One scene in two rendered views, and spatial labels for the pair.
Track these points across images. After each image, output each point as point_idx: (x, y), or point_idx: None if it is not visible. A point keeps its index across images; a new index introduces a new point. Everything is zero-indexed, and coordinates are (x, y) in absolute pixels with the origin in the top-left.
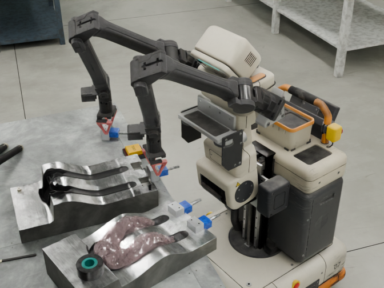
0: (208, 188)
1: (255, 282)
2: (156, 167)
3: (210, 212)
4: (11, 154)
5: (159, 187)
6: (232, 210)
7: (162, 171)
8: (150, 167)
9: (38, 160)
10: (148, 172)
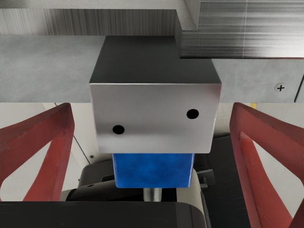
0: (126, 189)
1: (72, 106)
2: (131, 143)
3: (253, 106)
4: None
5: (35, 67)
6: (102, 178)
7: (112, 155)
8: (164, 100)
9: None
10: (167, 56)
